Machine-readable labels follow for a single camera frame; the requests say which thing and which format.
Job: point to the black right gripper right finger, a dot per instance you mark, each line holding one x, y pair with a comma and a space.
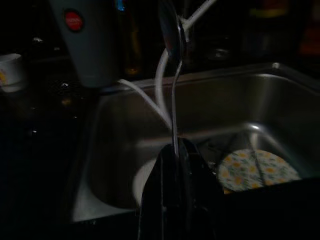
197, 200

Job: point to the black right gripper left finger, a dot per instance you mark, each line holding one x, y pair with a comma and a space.
157, 200

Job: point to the steel spoon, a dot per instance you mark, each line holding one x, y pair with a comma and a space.
172, 32

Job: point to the white bowl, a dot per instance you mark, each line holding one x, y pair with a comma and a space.
141, 181

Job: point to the floral patterned plate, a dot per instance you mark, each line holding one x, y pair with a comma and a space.
270, 172

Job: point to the stainless steel sink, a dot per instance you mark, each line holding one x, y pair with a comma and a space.
212, 100

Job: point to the amber glass bottle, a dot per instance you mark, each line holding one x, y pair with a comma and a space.
131, 50

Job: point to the white cup with cartoon print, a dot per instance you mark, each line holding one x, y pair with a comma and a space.
11, 72

